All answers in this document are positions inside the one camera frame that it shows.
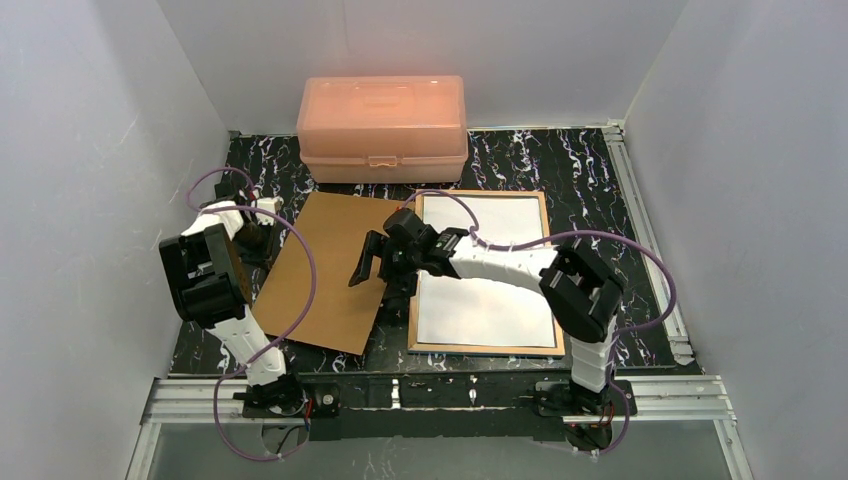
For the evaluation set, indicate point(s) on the brown cardboard backing board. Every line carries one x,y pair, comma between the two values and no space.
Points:
340,318

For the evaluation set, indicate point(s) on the aluminium front mounting rail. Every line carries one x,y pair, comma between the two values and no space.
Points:
652,398

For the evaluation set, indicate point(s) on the hot air balloon photo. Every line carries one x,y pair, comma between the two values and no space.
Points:
490,298

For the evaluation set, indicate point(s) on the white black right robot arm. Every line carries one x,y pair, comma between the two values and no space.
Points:
581,291

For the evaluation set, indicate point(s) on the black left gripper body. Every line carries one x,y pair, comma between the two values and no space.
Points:
250,237

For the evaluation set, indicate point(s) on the blue wooden picture frame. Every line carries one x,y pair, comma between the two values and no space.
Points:
411,331

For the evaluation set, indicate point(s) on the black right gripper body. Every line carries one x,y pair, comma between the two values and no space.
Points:
382,258

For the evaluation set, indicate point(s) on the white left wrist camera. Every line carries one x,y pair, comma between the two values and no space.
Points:
268,209

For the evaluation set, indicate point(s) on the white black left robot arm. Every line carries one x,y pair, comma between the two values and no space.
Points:
209,285

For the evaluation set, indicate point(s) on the aluminium right side rail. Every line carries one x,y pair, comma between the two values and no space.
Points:
674,326

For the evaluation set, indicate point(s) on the translucent pink plastic storage box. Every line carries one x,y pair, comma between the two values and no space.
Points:
383,129

